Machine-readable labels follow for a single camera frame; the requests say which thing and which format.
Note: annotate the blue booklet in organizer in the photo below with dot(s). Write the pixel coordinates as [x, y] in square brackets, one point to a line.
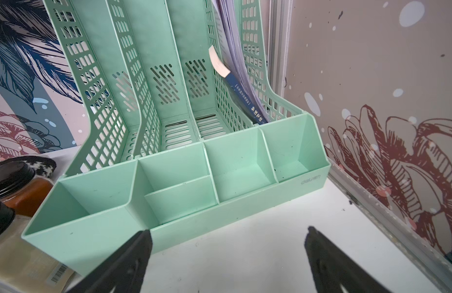
[250, 109]

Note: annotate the mint green desk organizer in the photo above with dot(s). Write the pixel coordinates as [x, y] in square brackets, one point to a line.
[168, 150]

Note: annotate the beige spice jar black lid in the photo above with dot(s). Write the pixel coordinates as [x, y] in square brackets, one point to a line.
[23, 267]

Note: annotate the houndstooth folded scarf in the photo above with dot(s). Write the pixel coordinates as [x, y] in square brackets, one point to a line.
[43, 166]

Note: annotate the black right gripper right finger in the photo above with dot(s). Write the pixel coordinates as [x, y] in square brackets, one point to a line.
[333, 271]

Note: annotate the brown spice jar black lid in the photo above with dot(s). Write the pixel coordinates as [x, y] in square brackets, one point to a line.
[22, 189]

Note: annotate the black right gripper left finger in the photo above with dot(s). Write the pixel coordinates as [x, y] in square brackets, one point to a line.
[123, 271]

